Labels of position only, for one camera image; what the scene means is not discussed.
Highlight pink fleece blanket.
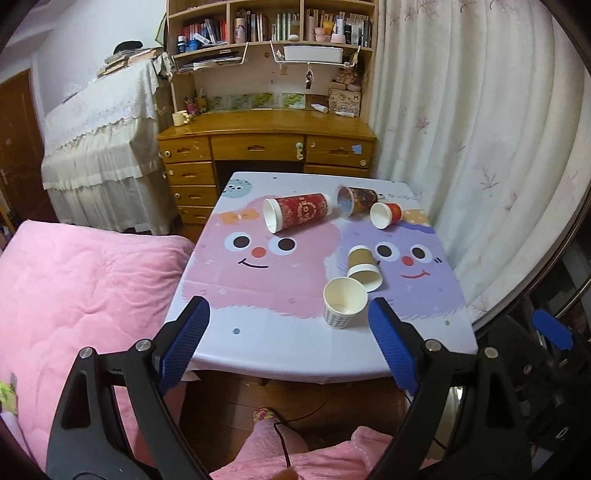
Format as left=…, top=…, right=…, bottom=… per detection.
left=0, top=219, right=197, bottom=467

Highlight stack of books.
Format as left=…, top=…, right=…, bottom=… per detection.
left=96, top=46, right=166, bottom=77

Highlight wooden desk with drawers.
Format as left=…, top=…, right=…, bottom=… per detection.
left=156, top=109, right=378, bottom=227

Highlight black cable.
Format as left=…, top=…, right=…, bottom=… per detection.
left=272, top=387, right=413, bottom=469

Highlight wooden bookshelf hutch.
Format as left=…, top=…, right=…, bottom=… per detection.
left=165, top=0, right=379, bottom=114

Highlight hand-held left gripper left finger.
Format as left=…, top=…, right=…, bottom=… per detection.
left=46, top=295, right=212, bottom=480

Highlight dark brown patterned paper cup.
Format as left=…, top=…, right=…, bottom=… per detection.
left=335, top=185, right=380, bottom=218

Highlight lace-covered piano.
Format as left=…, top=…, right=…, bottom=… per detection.
left=40, top=54, right=180, bottom=234

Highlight white checked paper cup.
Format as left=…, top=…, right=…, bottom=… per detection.
left=323, top=276, right=369, bottom=330

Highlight cartoon face printed tablecloth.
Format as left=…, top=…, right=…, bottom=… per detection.
left=164, top=171, right=478, bottom=385

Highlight row of dark books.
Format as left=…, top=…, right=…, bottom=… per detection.
left=179, top=17, right=229, bottom=47

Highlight large red patterned paper cup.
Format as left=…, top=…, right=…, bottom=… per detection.
left=263, top=192, right=334, bottom=234

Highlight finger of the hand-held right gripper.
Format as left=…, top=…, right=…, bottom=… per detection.
left=531, top=309, right=575, bottom=353

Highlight pile of papers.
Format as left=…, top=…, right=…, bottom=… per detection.
left=174, top=48, right=244, bottom=73

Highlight green picture strip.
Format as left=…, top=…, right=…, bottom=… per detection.
left=204, top=92, right=306, bottom=112

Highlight brown wooden door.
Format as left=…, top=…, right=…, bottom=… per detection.
left=0, top=68, right=55, bottom=223

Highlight row of pale books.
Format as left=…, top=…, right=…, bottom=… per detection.
left=271, top=10, right=304, bottom=42

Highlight wooden printed box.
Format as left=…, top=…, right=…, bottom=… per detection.
left=328, top=87, right=362, bottom=117

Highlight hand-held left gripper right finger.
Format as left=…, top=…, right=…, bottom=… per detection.
left=367, top=296, right=530, bottom=480

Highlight white floral curtain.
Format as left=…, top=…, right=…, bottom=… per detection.
left=368, top=0, right=588, bottom=329

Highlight green patterned packet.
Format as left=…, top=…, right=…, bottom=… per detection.
left=0, top=373, right=20, bottom=415

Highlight small orange paper cup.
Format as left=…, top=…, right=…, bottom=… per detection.
left=370, top=202, right=405, bottom=230

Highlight pink pyjama trousers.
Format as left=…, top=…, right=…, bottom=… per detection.
left=210, top=418, right=446, bottom=480

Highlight brown gold-band paper cup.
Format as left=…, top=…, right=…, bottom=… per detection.
left=347, top=245, right=384, bottom=293

